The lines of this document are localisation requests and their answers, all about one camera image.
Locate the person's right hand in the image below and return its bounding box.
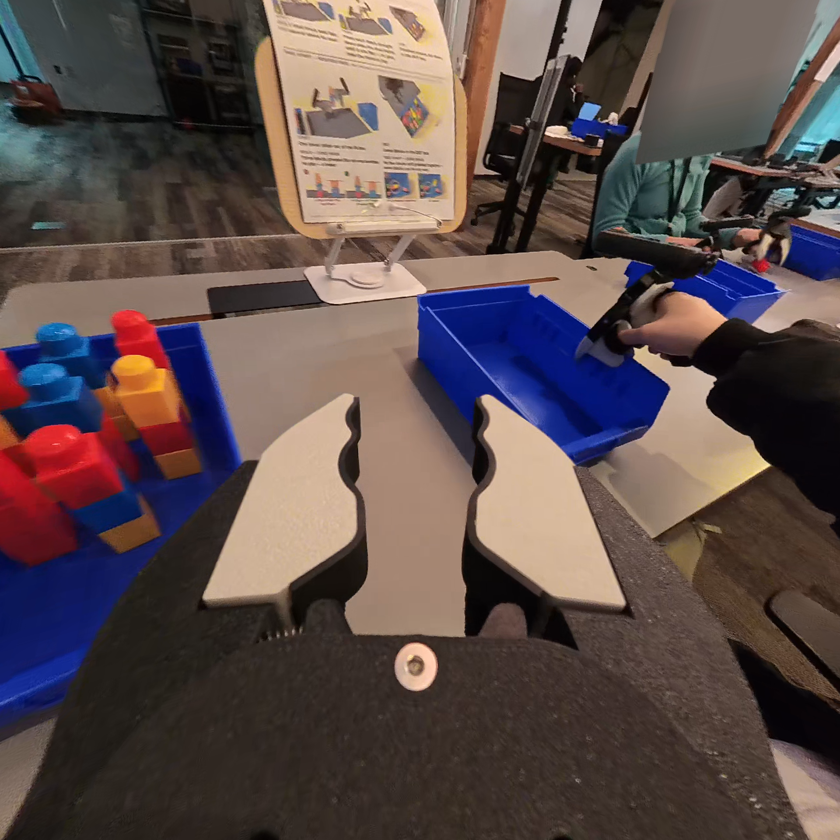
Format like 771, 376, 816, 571
617, 292, 731, 366

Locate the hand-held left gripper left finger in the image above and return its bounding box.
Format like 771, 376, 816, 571
202, 394, 368, 627

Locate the dark storage shelf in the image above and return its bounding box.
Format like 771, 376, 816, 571
141, 13, 257, 129

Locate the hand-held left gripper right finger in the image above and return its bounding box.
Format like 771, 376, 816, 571
463, 394, 628, 636

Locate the brown wooden column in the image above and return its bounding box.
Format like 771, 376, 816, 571
459, 0, 508, 126

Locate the small red floor object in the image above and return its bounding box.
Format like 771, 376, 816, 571
10, 77, 64, 124

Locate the instruction sheet on stand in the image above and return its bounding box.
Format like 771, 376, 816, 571
255, 36, 468, 306

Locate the person's right forearm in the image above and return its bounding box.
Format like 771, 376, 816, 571
692, 318, 840, 516

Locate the black chair armrest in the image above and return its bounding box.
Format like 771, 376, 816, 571
768, 589, 840, 691

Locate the black office chair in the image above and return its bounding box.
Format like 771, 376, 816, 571
471, 72, 546, 227

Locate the black tripod stand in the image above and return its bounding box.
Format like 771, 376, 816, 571
486, 0, 573, 256

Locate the person's white garment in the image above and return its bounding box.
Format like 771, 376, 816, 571
771, 738, 840, 840

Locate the slanted wooden beam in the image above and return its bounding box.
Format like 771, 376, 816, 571
764, 26, 840, 158

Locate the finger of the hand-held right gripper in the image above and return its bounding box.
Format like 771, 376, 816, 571
575, 335, 634, 368

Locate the black flat pad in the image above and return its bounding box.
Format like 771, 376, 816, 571
206, 281, 324, 317

